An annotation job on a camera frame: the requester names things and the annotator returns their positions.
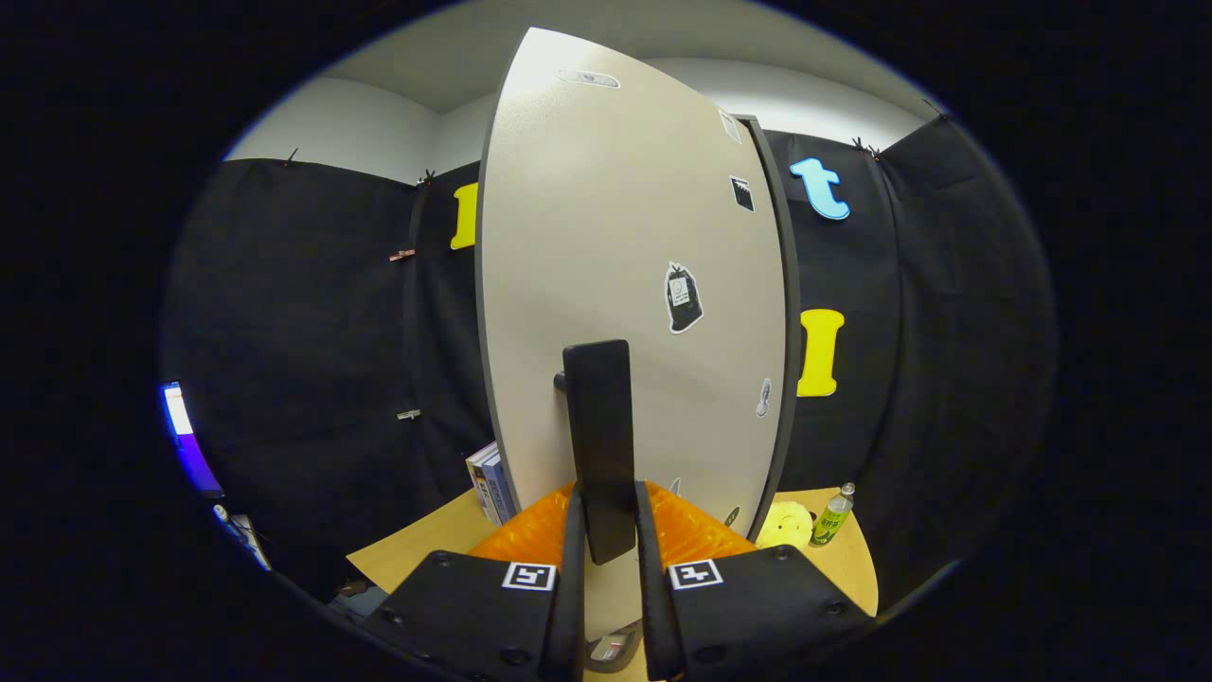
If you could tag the black clip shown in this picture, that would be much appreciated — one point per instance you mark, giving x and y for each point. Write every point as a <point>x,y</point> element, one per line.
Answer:
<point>428,176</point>
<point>289,156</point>
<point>937,106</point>
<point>862,147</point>

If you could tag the white spine book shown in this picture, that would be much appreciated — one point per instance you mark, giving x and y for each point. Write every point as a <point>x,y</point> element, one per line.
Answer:
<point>478,474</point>

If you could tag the green drink bottle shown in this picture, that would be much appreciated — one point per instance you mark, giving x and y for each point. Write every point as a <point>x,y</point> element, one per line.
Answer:
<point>833,521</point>

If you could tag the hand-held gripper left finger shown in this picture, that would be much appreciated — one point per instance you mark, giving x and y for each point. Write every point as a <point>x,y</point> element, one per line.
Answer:
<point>568,606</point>

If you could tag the black backdrop cloth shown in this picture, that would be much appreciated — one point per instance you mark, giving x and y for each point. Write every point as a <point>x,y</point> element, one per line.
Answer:
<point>303,332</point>

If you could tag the yellow plush toy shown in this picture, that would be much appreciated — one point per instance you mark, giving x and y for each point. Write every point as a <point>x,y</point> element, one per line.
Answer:
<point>786,526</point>

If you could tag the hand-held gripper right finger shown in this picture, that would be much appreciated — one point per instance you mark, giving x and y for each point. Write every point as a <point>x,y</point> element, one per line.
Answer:
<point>653,606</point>

